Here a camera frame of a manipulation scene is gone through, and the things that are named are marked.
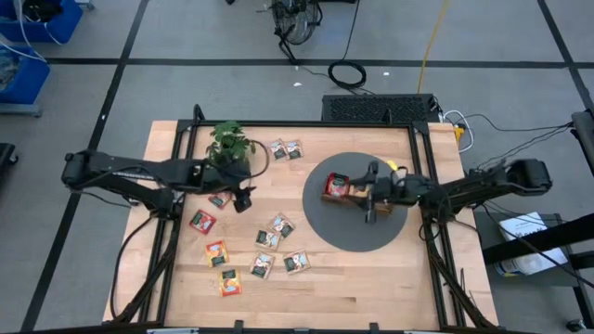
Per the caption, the green plant in white pot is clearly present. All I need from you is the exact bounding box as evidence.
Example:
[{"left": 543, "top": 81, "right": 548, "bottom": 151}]
[{"left": 205, "top": 121, "right": 257, "bottom": 171}]

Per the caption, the grey round woven mat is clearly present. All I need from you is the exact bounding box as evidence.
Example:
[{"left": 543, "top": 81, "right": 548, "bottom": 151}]
[{"left": 302, "top": 151, "right": 410, "bottom": 253}]

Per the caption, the blue plastic bin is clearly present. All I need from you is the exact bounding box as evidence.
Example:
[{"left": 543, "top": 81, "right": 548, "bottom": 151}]
[
  {"left": 0, "top": 0, "right": 84, "bottom": 45},
  {"left": 0, "top": 44, "right": 51, "bottom": 106}
]

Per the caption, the long yellow cable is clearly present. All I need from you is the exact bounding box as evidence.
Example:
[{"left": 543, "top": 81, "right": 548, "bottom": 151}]
[{"left": 416, "top": 0, "right": 451, "bottom": 95}]

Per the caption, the coiled black cable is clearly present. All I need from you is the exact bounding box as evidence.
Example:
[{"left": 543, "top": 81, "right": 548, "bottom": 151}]
[{"left": 327, "top": 59, "right": 368, "bottom": 91}]

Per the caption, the red strawberry tea sachet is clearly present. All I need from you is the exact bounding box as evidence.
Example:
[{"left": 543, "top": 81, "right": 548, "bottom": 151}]
[
  {"left": 188, "top": 209, "right": 218, "bottom": 236},
  {"left": 325, "top": 172, "right": 351, "bottom": 199},
  {"left": 208, "top": 190, "right": 235, "bottom": 211}
]

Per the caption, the black equipment foot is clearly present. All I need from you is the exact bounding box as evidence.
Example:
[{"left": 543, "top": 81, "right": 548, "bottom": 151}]
[{"left": 0, "top": 142, "right": 19, "bottom": 169}]

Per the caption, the white looped cable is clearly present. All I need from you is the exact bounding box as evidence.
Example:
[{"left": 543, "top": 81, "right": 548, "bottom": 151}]
[{"left": 442, "top": 109, "right": 476, "bottom": 154}]

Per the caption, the black metal beam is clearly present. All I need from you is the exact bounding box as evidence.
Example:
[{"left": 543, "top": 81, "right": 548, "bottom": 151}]
[{"left": 481, "top": 225, "right": 594, "bottom": 266}]

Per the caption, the white paper booklet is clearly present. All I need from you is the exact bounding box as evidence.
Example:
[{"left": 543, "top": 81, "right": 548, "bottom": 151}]
[{"left": 493, "top": 212, "right": 570, "bottom": 278}]

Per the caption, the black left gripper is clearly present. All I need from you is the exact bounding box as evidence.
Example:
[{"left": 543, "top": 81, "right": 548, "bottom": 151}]
[{"left": 200, "top": 159, "right": 254, "bottom": 215}]

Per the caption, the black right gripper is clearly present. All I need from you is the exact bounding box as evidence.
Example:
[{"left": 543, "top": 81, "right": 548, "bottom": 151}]
[{"left": 348, "top": 160, "right": 424, "bottom": 225}]

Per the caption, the black mesh computer tower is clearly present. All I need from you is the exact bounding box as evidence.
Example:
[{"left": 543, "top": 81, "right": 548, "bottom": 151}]
[{"left": 321, "top": 94, "right": 443, "bottom": 124}]

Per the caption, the black floor fan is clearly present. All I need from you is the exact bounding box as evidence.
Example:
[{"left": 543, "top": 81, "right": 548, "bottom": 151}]
[{"left": 269, "top": 0, "right": 324, "bottom": 64}]

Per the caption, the wooden three-compartment tray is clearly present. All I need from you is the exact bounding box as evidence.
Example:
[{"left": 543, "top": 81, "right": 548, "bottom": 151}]
[{"left": 320, "top": 171, "right": 395, "bottom": 215}]

